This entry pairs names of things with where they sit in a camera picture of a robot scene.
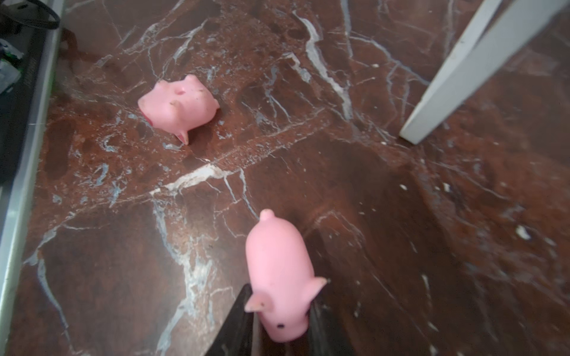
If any white two-tier metal shelf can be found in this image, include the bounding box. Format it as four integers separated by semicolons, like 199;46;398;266
399;0;569;145

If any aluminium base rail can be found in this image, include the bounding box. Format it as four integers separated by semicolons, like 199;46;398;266
1;1;65;350

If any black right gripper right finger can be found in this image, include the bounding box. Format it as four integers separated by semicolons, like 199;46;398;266
308;301;354;356

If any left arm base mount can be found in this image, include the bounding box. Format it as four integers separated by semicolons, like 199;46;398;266
1;1;60;183

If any pink pig toy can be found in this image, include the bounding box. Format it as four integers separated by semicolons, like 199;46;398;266
137;74;220;145
244;209;327;343

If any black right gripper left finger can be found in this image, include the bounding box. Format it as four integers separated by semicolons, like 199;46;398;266
204;283;254;356

